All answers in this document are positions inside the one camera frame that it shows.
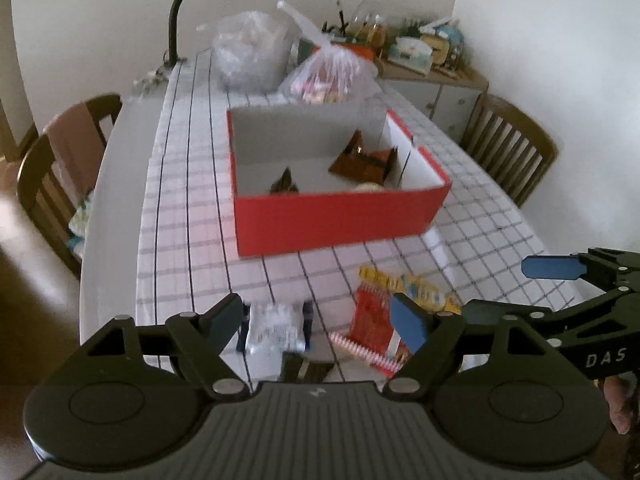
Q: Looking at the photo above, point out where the yellow minion snack packet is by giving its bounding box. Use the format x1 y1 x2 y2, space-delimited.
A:
358 266 461 314

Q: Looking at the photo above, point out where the red snack packet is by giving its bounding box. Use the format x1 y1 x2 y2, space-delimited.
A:
329 284 410 377

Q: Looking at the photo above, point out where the clear silver snack packet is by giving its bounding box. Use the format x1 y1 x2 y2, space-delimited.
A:
236 300 314 353

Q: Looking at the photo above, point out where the small dark snack packet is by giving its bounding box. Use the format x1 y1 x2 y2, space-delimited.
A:
269 167 299 195

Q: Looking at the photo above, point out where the brown snack packet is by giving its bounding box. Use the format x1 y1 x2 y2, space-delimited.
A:
329 130 398 185

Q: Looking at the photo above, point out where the person right hand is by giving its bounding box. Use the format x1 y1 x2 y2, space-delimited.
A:
603 376 632 434

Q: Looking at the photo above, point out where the checkered white tablecloth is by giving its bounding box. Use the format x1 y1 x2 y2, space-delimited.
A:
134 52 580 384

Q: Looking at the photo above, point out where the right wooden chair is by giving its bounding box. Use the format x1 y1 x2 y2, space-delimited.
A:
460 93 559 207

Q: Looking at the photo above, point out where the wooden chair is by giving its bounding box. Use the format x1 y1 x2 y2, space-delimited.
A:
16 93 122 276
460 93 559 207

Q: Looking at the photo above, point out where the red cardboard box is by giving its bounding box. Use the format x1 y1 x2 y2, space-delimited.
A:
227 104 451 257

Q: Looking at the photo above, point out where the white corner cabinet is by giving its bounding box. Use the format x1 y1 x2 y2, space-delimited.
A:
375 61 489 144

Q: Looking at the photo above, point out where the left wooden chair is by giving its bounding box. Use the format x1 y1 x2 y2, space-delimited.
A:
16 93 122 276

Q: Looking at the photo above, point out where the pink cloth on chair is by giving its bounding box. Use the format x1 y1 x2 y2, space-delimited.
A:
43 102 105 200

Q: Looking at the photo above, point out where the tissue box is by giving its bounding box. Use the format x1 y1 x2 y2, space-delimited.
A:
387 37 433 75

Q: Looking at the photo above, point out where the pink snack plastic bag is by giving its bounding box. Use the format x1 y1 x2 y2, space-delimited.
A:
277 0 381 104

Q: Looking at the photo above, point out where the orange green box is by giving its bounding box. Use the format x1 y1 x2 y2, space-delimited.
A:
297 39 375 64

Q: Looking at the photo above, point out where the clear plastic bag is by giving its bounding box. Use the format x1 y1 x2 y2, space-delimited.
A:
212 11 295 93

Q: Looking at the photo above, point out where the amber liquid bottle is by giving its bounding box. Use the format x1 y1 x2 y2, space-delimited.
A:
363 14 387 52

